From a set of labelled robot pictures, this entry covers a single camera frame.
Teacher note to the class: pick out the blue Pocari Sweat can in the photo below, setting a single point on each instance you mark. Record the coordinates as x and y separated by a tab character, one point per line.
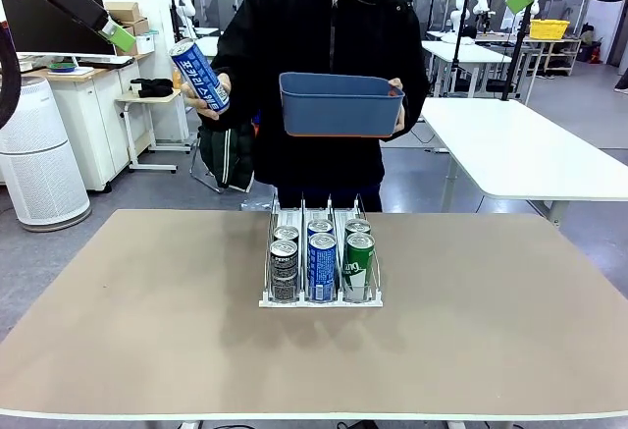
322	272
203	78
320	227

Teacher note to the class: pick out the person's left forearm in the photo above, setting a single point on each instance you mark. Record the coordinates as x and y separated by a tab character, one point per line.
416	110

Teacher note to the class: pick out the person's right forearm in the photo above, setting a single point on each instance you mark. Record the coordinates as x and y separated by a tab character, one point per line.
235	100

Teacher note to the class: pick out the green beverage can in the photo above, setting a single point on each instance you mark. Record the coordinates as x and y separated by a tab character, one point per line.
357	226
358	267

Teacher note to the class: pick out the clear white can dispenser rack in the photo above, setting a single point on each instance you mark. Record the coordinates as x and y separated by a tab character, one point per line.
321	303

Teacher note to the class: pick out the person's right hand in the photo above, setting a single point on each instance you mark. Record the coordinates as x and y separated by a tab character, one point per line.
188	97

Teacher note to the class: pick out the person's left hand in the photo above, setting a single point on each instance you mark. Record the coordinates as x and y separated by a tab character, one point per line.
394	85

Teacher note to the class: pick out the yellow plastic crate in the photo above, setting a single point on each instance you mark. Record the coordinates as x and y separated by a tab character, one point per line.
549	29

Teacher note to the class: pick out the small cardboard box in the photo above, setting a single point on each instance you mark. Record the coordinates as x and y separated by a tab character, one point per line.
122	11
141	27

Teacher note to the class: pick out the black computer monitor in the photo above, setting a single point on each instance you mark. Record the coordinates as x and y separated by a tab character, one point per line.
44	37

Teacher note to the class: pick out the black tripod pole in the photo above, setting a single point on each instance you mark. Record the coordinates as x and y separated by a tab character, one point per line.
517	51

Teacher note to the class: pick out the black keyboard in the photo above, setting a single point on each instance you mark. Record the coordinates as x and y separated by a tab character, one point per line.
105	62

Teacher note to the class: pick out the green round dish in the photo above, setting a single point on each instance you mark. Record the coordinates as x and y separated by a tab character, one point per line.
64	66

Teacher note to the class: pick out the metal shelf rack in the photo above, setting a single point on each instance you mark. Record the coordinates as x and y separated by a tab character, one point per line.
554	56

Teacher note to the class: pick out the small white box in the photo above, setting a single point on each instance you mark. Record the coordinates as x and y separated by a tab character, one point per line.
146	45

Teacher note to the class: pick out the white rectangular table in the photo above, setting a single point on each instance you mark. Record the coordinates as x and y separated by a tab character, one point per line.
466	53

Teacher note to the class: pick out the red fire extinguisher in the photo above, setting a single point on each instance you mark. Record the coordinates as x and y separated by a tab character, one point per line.
594	52

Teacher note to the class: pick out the black folded clothing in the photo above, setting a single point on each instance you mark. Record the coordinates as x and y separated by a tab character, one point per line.
152	88

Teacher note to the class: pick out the white cabinet desk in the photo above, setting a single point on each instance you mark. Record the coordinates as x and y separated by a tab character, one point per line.
93	120

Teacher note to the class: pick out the orange drink bottle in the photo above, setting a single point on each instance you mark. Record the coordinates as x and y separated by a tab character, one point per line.
176	80

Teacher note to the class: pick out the wooden top side table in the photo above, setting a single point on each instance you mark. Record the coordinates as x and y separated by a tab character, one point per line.
157	105

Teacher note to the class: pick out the white cylindrical air purifier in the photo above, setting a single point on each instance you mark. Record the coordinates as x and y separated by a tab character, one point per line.
39	154

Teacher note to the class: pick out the white rounded table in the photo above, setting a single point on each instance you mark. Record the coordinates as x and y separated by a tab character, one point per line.
515	154

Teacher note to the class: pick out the person in black jacket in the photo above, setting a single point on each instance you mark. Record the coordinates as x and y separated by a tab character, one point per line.
343	31

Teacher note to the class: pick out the black Pepsi can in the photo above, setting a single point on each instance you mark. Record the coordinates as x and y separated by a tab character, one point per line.
284	272
286	232

